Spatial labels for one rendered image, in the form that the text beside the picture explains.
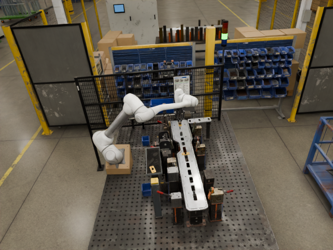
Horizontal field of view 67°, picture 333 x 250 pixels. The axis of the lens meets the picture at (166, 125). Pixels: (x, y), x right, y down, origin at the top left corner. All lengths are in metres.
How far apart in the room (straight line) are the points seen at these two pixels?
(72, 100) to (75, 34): 1.18
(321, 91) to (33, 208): 4.99
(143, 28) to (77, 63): 4.90
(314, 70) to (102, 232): 4.10
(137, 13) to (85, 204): 6.69
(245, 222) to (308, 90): 3.17
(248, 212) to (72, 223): 2.18
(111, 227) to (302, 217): 2.30
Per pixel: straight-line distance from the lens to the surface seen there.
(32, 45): 4.70
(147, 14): 8.99
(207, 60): 3.36
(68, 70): 4.62
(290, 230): 3.51
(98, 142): 2.78
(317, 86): 5.20
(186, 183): 2.40
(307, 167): 4.17
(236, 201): 2.69
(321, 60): 4.98
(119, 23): 9.15
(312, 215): 3.75
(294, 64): 5.98
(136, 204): 2.67
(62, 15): 6.53
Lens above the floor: 2.75
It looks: 34 degrees down
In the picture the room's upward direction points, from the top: 4 degrees counter-clockwise
